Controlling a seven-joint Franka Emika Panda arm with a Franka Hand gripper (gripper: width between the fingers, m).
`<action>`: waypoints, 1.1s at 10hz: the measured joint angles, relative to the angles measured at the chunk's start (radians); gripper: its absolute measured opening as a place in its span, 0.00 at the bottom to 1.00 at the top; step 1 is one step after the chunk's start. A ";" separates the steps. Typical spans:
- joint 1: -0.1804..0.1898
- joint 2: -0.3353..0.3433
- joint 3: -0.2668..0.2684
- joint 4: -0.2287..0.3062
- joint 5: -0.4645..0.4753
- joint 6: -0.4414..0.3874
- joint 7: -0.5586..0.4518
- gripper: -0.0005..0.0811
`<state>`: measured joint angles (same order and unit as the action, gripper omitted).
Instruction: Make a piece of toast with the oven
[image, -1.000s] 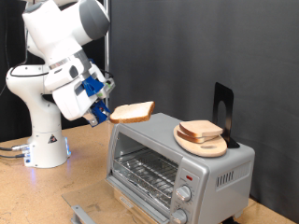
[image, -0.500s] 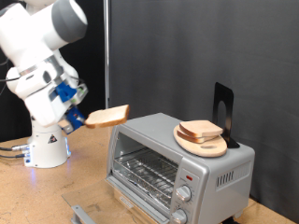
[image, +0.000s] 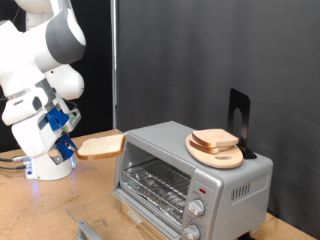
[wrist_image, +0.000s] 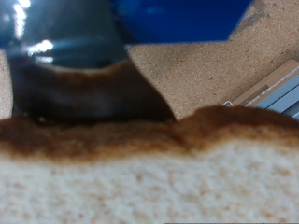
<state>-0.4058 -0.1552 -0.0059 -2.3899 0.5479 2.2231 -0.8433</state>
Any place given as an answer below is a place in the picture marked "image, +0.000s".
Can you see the black metal bookend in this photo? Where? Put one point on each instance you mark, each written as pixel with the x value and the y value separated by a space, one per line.
pixel 245 106

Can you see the black backdrop cloth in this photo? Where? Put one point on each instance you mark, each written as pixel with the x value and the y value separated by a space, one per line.
pixel 98 50

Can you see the dark grey backdrop cloth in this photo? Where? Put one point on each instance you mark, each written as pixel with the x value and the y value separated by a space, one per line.
pixel 200 50

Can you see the round wooden cutting board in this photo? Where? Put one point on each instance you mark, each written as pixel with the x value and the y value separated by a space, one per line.
pixel 216 160

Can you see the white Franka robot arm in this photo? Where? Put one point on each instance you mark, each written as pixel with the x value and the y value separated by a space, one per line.
pixel 26 50

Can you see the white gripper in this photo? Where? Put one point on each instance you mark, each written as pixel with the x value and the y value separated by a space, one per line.
pixel 31 140

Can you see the white bread slice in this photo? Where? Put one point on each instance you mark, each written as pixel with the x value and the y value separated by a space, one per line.
pixel 101 146
pixel 200 148
pixel 215 137

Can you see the black spatula with blue block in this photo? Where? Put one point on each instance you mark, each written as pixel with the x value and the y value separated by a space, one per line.
pixel 65 146

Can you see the silver oven knob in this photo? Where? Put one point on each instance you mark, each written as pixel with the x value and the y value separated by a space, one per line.
pixel 196 206
pixel 192 232

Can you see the silver toaster oven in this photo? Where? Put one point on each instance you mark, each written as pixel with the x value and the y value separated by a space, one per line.
pixel 240 173

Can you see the vertical metal pole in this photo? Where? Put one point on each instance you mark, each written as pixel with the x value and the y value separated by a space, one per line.
pixel 114 66

